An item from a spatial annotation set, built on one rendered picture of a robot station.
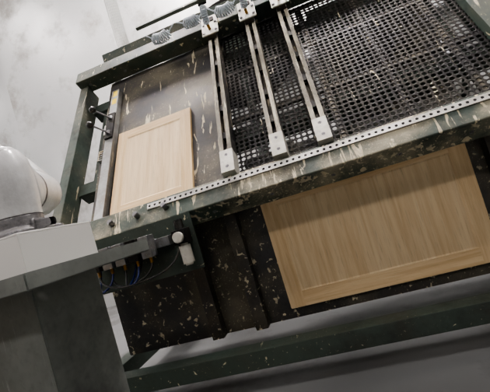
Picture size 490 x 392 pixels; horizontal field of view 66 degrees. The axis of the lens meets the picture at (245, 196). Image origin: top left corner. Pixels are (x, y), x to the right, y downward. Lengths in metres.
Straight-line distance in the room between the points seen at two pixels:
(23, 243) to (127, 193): 0.87
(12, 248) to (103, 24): 5.22
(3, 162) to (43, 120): 5.22
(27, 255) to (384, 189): 1.35
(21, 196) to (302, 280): 1.17
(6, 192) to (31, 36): 5.74
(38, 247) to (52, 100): 5.34
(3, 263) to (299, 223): 1.15
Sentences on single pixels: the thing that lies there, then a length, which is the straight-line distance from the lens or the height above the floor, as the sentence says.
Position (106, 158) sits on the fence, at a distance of 2.11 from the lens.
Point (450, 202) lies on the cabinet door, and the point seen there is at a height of 0.53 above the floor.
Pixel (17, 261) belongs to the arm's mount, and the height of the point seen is 0.78.
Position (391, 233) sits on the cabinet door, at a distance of 1.75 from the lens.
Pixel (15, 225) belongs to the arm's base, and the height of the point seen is 0.89.
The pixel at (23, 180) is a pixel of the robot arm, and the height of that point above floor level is 1.01.
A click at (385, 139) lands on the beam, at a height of 0.85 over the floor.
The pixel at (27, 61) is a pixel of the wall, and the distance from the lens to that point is 6.82.
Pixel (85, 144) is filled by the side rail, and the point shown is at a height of 1.39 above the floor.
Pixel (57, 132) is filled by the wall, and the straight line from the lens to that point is 6.25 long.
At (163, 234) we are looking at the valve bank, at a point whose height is 0.75.
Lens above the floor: 0.74
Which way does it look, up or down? 2 degrees up
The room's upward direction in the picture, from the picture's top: 17 degrees counter-clockwise
